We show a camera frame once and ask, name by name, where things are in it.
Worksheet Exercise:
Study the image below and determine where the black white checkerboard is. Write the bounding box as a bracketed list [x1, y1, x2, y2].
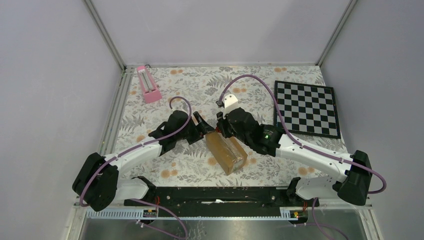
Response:
[274, 80, 341, 139]

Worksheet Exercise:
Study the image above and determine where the pink metronome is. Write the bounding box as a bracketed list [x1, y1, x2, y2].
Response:
[136, 66, 162, 104]

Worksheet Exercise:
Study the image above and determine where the brown cardboard express box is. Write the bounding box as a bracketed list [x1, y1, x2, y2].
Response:
[205, 131, 248, 176]

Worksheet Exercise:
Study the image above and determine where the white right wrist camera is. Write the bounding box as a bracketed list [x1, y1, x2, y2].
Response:
[216, 94, 239, 117]

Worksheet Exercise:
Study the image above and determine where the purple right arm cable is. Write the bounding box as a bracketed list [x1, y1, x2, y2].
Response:
[218, 74, 387, 240]

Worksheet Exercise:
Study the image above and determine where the floral table mat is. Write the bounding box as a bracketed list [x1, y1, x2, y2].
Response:
[105, 65, 352, 188]

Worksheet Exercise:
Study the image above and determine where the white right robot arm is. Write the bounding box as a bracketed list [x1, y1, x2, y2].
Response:
[216, 107, 372, 206]

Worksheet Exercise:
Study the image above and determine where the grey slotted cable duct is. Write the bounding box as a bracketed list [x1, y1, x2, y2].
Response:
[86, 206, 299, 221]

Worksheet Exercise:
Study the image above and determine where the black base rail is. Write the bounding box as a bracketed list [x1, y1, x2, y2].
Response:
[142, 186, 313, 212]

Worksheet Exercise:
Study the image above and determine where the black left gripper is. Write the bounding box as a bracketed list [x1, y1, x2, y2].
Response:
[175, 112, 215, 145]

